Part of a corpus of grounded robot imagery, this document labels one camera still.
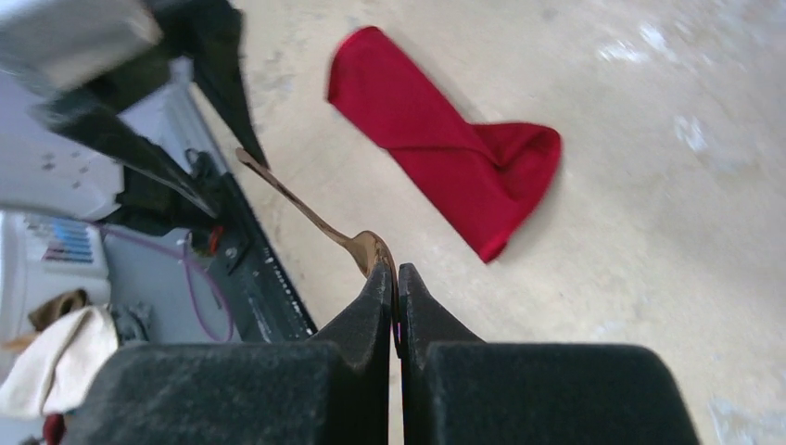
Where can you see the gold fork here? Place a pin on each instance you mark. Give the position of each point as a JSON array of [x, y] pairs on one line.
[[366, 248]]

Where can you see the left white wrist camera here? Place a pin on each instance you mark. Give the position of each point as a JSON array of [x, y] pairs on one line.
[[49, 46]]

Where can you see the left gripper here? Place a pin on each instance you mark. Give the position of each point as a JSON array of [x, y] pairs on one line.
[[87, 113]]

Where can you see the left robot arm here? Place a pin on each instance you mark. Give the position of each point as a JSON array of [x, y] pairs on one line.
[[41, 170]]

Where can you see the red cloth napkin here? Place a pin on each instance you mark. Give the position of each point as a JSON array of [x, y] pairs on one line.
[[484, 178]]

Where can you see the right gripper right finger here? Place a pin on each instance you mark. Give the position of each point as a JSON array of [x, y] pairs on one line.
[[460, 389]]

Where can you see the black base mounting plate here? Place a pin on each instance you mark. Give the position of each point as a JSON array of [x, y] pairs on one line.
[[264, 303]]

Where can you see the beige crumpled cloth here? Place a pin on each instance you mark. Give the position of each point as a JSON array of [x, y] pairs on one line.
[[51, 366]]

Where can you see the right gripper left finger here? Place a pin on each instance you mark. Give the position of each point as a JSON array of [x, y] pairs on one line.
[[329, 389]]

